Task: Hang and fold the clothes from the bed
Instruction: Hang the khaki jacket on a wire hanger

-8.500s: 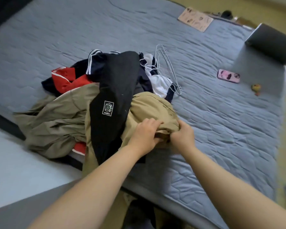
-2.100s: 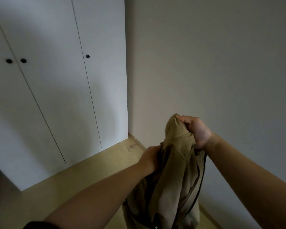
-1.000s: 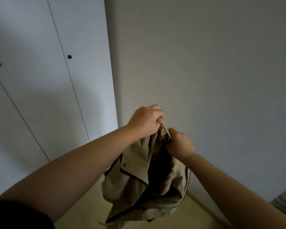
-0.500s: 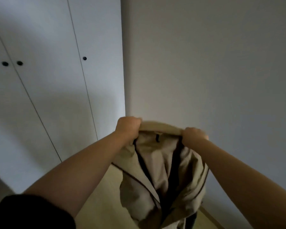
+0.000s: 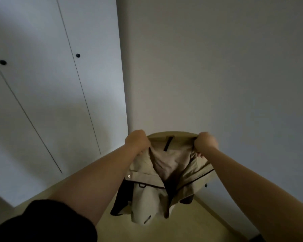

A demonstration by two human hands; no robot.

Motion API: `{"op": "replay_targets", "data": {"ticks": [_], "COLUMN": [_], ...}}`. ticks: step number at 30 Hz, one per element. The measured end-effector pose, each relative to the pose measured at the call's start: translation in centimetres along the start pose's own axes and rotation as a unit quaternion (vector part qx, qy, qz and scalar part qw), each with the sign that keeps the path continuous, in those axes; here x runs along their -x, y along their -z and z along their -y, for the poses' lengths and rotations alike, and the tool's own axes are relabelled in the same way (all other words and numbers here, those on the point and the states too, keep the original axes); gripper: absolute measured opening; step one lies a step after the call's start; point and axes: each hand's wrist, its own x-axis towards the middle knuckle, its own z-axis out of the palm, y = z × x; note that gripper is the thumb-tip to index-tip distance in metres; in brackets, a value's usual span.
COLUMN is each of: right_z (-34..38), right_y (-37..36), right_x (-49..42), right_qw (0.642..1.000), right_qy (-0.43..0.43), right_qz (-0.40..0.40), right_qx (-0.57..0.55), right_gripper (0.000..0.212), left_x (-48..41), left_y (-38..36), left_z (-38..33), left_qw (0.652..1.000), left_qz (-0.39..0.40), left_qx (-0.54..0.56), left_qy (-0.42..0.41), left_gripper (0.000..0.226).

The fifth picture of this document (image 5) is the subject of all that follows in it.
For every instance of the person's right hand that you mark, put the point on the person's right hand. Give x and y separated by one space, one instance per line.
205 142

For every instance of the person's right forearm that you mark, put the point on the person's right forearm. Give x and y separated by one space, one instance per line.
257 194

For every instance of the person's left hand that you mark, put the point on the person's left hand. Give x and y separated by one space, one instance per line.
138 140

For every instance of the white wardrobe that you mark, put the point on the white wardrobe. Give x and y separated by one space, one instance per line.
35 108

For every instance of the person's left forearm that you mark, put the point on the person's left forearm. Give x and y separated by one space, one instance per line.
96 184

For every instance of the tan and black jacket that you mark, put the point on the tan and black jacket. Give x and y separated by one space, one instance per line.
151 189

